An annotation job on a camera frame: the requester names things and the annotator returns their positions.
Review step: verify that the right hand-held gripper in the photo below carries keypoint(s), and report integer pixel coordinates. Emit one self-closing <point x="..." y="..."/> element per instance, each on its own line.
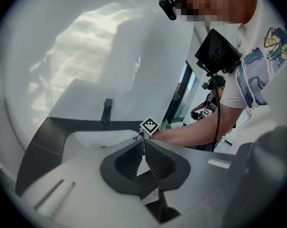
<point x="149" y="126"/>

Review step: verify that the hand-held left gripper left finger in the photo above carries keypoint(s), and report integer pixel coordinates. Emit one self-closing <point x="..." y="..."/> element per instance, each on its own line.
<point x="86" y="186"/>

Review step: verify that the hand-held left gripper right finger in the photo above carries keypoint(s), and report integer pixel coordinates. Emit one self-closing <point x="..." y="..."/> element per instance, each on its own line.
<point x="200" y="179"/>

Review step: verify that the person's right forearm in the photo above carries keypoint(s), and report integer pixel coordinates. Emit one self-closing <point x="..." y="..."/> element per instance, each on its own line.
<point x="193" y="132"/>

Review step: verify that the green bottle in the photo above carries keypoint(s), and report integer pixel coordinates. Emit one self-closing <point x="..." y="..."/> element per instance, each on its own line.
<point x="165" y="125"/>

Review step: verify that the black faucet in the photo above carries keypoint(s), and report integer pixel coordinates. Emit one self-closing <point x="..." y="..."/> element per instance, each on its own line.
<point x="107" y="110"/>

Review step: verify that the white sink basin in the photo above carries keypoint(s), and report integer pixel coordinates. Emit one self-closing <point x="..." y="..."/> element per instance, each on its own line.
<point x="91" y="139"/>

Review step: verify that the dark-topped wooden vanity cabinet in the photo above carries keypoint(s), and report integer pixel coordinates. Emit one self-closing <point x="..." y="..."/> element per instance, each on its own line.
<point x="46" y="139"/>

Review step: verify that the black chest-mounted screen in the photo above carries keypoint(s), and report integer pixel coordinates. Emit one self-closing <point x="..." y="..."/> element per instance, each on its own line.
<point x="217" y="51"/>

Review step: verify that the person's white printed shirt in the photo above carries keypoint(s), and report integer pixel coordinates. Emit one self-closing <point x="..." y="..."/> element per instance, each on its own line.
<point x="257" y="68"/>

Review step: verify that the person's head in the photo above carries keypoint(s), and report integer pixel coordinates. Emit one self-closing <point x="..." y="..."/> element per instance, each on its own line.
<point x="217" y="1"/>

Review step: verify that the black head-worn camera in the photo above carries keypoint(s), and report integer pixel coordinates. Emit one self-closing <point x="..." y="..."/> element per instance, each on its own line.
<point x="168" y="3"/>

